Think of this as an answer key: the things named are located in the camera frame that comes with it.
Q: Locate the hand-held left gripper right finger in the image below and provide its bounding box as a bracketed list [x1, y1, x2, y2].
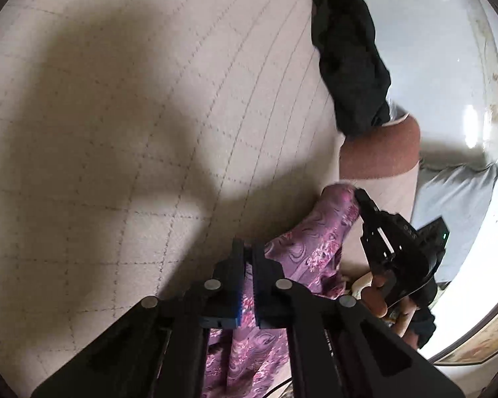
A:
[251, 246, 465, 398]

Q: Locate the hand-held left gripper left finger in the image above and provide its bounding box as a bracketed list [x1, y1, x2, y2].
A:
[31, 238, 245, 398]

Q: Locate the grey cloth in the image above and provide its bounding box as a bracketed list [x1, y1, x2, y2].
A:
[411, 162, 498, 283]

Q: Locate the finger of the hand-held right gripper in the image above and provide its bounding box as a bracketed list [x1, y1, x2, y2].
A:
[354, 188, 388, 233]

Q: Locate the person's right hand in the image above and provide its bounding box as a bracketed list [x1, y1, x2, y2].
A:
[357, 269, 418, 338]

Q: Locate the purple floral garment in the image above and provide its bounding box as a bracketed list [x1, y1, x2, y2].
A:
[201, 182, 362, 398]

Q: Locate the beige checkered bed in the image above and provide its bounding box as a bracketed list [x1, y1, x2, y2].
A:
[0, 0, 358, 398]

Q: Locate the black cloth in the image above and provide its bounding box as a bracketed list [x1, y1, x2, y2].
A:
[301, 0, 393, 137]

